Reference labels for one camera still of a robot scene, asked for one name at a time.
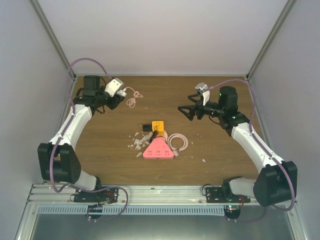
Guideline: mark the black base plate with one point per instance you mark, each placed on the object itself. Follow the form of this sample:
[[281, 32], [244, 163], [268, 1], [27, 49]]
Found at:
[[108, 196], [216, 194]]

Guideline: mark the round pink socket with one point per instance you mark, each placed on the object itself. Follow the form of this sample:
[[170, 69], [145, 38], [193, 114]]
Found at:
[[155, 134]]

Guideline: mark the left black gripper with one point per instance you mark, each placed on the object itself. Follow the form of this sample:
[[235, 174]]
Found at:
[[116, 100]]

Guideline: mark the slotted cable duct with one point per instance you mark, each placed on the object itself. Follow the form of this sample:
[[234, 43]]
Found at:
[[139, 210]]

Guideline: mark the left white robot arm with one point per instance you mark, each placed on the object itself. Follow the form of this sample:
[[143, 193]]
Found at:
[[57, 159]]

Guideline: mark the black power adapter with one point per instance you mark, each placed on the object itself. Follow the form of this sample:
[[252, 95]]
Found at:
[[147, 127]]

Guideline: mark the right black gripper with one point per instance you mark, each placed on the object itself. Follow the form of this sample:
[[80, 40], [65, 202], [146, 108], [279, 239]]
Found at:
[[192, 108]]

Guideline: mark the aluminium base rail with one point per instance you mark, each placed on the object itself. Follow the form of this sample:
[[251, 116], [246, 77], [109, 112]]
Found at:
[[150, 195]]

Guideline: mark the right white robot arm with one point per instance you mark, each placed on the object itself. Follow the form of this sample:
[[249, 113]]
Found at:
[[277, 179]]

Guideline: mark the pink triangular power strip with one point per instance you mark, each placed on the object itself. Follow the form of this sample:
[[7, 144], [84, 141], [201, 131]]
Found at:
[[158, 149]]

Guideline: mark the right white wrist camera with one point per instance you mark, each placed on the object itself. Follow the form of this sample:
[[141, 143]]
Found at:
[[203, 91]]

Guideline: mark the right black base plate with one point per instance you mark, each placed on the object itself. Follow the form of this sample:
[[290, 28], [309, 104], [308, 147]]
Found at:
[[216, 194]]

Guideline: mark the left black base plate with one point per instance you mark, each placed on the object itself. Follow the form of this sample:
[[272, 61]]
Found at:
[[108, 196]]

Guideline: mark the yellow cube socket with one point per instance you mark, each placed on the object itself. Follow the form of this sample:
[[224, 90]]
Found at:
[[158, 126]]

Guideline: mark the white USB charger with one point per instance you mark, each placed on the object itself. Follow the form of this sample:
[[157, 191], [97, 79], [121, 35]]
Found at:
[[122, 93]]

